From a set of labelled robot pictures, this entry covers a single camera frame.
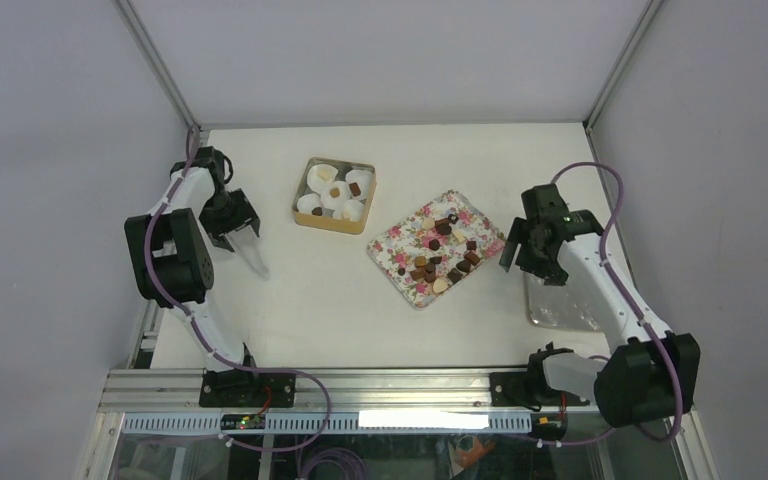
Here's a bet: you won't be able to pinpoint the yellow tin box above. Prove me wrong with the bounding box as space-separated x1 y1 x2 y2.
292 157 377 235

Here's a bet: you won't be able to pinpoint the floral rectangular tray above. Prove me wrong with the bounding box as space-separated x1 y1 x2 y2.
366 189 506 310

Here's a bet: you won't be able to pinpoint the silver metal tongs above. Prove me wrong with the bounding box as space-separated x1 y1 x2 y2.
229 230 270 280

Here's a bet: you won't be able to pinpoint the silver tin lid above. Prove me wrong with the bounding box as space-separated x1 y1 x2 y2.
524 273 600 332

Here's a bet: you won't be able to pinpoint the white paper cup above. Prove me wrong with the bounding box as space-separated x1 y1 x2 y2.
333 199 365 222
307 163 339 191
320 181 351 211
345 169 374 202

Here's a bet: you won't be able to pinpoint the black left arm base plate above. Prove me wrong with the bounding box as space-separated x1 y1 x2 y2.
198 370 297 408

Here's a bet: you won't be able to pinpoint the aluminium frame rail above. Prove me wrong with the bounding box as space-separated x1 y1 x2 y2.
97 368 693 413

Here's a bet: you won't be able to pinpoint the white slotted cable duct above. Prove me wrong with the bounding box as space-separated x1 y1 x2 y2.
123 410 532 436

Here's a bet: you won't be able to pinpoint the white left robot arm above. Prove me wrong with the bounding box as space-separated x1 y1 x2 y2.
124 146 269 406

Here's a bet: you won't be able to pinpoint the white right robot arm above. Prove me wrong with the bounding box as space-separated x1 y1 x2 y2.
500 184 701 428

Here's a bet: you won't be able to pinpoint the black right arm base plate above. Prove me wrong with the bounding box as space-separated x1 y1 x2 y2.
488 370 589 411

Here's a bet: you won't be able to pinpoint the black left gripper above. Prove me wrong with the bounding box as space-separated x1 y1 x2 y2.
199 189 258 250

